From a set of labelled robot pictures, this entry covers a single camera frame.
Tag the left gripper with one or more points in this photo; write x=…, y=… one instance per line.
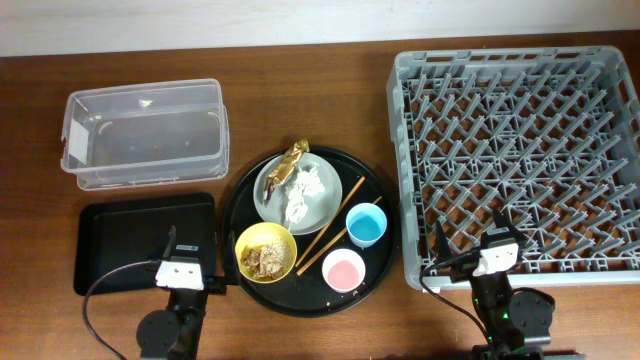
x=230, y=269

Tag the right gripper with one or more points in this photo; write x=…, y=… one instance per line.
x=442, y=251

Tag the yellow bowl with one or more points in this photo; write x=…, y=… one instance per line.
x=260, y=234

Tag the food scraps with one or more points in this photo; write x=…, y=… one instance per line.
x=267, y=262

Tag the blue cup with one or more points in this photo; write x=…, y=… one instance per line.
x=366, y=223

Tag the gold foil wrapper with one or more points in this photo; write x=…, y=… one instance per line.
x=285, y=168

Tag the wooden chopstick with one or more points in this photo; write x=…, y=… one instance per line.
x=379, y=256
x=355, y=188

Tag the grey plate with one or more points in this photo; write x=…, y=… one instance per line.
x=322, y=207

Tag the white tissue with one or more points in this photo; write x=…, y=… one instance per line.
x=306, y=183

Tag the pink cup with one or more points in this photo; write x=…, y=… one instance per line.
x=343, y=270

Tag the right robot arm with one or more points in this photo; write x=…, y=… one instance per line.
x=514, y=321

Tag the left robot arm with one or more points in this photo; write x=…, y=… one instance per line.
x=174, y=331

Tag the grey dishwasher rack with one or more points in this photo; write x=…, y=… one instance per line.
x=547, y=136

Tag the black rectangular tray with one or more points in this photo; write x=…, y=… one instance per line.
x=111, y=235

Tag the round black tray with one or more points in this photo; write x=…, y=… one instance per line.
x=309, y=295

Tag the clear plastic bin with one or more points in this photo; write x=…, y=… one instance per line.
x=146, y=134

